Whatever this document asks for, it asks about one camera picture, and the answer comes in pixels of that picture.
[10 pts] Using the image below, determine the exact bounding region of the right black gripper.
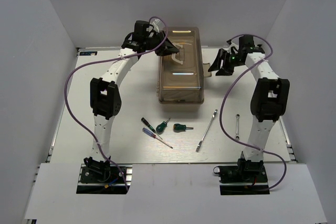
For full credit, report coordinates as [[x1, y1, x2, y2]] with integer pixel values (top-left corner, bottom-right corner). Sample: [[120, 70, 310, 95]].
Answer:
[[208, 48, 244, 76]]

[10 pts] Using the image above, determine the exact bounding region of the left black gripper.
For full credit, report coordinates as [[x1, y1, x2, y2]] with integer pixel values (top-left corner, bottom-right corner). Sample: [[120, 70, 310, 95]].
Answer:
[[144, 30, 180, 57]]

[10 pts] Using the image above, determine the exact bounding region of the beige plastic toolbox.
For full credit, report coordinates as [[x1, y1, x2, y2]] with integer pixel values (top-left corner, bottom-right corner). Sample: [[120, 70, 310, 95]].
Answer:
[[157, 27, 205, 105]]

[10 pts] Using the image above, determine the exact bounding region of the long silver wrench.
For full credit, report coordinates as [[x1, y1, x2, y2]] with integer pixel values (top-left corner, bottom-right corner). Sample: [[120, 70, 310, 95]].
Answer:
[[195, 109, 218, 152]]

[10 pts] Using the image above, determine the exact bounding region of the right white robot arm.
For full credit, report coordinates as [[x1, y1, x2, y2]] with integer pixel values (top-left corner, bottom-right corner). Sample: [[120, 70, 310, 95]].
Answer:
[[209, 34, 290, 182]]

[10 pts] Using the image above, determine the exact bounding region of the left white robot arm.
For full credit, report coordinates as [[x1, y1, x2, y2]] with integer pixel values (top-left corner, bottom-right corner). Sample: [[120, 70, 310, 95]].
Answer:
[[85, 17, 178, 182]]

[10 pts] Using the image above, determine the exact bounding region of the short silver wrench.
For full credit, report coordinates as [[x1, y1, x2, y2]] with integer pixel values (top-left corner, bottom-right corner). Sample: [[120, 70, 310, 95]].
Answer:
[[235, 114, 240, 141]]

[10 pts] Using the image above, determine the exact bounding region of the green orange stubby screwdriver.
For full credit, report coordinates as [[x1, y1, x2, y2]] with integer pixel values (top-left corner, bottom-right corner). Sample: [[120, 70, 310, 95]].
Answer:
[[173, 123, 194, 132]]

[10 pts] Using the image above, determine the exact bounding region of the black precision screwdriver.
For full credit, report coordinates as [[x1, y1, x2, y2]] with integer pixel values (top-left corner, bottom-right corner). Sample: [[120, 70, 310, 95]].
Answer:
[[141, 118, 162, 139]]

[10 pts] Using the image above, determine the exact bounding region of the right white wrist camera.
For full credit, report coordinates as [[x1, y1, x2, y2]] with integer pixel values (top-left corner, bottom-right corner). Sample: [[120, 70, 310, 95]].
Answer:
[[226, 40, 239, 55]]

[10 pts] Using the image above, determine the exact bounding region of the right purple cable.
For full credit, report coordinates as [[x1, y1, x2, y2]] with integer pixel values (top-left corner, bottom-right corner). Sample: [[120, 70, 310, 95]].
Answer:
[[219, 34, 287, 191]]

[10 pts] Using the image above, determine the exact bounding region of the purple cable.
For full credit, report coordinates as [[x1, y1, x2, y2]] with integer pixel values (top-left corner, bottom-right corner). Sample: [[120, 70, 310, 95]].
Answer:
[[64, 16, 169, 190], [219, 34, 287, 191]]

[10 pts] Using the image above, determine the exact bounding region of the blue handled screwdriver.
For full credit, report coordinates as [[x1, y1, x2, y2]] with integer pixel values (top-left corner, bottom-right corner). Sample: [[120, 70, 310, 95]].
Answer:
[[142, 128, 173, 149]]

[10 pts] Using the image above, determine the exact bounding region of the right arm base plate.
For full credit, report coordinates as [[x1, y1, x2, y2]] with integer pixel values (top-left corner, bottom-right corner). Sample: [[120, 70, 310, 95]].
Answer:
[[213, 165, 270, 196]]

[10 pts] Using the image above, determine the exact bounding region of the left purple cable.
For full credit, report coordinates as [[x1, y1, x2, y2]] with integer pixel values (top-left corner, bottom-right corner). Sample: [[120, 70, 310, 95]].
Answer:
[[64, 16, 169, 190]]

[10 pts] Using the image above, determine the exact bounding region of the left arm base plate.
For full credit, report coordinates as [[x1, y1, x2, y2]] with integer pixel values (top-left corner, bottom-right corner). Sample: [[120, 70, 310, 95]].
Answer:
[[76, 165, 132, 195]]

